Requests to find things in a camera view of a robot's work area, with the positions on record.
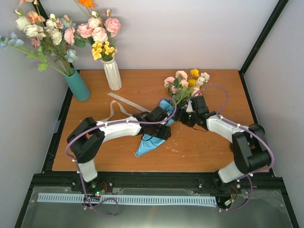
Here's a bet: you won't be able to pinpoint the black frame post right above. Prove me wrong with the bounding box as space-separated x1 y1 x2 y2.
239 0 289 77

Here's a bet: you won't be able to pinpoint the light blue slotted cable duct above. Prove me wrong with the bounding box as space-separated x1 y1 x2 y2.
37 193 217 207

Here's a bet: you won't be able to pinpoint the pink yellow flower bouquet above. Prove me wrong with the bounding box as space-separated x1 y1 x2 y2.
164 69 210 108

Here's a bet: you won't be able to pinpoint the blue paper bouquet wrapper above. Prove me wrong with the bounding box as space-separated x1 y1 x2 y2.
135 99 174 157

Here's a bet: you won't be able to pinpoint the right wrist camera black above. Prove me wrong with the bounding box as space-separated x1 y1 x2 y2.
190 96 209 115

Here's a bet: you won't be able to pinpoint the white ribbed vase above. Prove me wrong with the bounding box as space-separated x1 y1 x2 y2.
104 58 122 91

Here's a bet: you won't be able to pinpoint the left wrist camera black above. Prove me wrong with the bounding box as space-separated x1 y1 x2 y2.
147 106 168 122

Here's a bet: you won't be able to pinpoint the black frame post left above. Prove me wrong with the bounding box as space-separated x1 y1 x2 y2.
32 0 48 20

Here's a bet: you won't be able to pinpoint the pink yellow flowers white vase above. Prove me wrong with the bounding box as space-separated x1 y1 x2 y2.
74 0 121 63

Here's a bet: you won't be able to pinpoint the mixed flowers in teal vase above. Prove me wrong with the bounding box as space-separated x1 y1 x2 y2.
0 0 78 77

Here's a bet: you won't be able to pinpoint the black frame post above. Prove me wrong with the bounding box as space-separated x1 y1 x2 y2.
239 0 289 77
32 0 48 20

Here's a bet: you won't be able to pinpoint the cream printed ribbon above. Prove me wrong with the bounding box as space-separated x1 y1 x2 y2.
101 93 150 122

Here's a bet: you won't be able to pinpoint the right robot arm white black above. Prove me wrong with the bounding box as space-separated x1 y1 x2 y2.
177 108 274 185

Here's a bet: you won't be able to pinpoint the black cylinder table edge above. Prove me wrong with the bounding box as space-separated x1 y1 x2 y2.
249 123 265 134

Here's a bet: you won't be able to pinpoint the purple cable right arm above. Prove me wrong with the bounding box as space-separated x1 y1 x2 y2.
190 85 276 212

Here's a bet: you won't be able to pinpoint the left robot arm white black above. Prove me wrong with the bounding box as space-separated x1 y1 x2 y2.
67 112 174 191

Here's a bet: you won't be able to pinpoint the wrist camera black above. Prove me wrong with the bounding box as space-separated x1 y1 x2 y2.
190 96 209 115
147 106 168 122

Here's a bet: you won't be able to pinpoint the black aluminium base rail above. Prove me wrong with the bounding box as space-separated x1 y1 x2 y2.
30 171 285 194

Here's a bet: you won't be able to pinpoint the teal cylindrical vase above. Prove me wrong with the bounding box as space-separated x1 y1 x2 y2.
65 68 91 101

